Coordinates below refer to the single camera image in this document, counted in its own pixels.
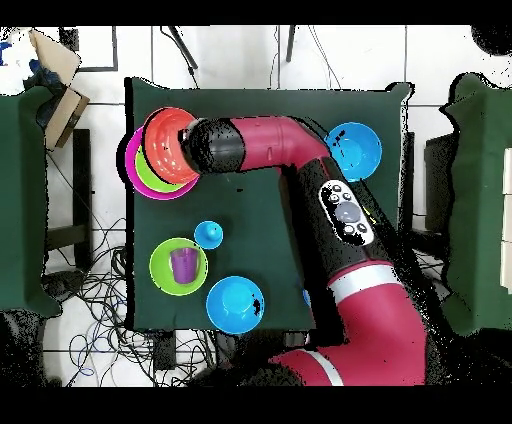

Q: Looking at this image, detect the light blue cup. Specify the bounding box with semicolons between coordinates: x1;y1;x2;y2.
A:
193;220;224;251

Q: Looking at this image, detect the pink bowl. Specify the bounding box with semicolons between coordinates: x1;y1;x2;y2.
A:
124;125;200;202

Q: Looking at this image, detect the orange bowl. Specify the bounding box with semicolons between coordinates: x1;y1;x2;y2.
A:
142;106;201;186

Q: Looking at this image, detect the lime green bowl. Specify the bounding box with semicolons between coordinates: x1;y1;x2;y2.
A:
148;237;210;298
134;145;187;194

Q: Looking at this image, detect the purple cup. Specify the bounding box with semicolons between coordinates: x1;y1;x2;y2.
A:
169;247;200;286

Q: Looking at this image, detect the light blue bowl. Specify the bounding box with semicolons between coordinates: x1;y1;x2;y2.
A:
205;275;266;336
323;121;384;184

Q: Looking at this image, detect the dark green tablecloth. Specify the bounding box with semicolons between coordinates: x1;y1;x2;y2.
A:
125;76;413;333

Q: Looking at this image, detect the black power strip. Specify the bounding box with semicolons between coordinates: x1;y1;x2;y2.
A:
152;330;178;372

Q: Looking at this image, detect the black tripod leg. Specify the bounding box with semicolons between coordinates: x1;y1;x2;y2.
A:
285;24;298;64
159;25;200;72

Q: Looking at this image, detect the black bench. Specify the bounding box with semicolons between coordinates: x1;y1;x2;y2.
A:
44;128;94;270

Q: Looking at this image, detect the dark green cloth-covered table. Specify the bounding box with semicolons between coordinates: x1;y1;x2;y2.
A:
438;72;512;336
0;85;62;319

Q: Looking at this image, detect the brown cardboard box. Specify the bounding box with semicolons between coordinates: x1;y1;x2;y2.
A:
27;28;91;152

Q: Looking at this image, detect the white box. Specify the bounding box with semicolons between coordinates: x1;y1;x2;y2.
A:
499;146;512;296

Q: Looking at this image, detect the blue cloth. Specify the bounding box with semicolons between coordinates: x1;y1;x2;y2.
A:
22;58;67;91

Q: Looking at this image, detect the black round object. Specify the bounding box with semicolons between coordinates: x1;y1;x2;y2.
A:
469;25;512;57

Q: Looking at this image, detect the tangle of black cables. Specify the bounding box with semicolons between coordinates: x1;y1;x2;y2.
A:
43;217;217;387

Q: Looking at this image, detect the black pedestal foot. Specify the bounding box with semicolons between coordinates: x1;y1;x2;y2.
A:
40;269;87;302

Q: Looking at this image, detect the black metal frame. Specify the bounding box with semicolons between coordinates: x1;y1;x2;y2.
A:
58;25;120;74

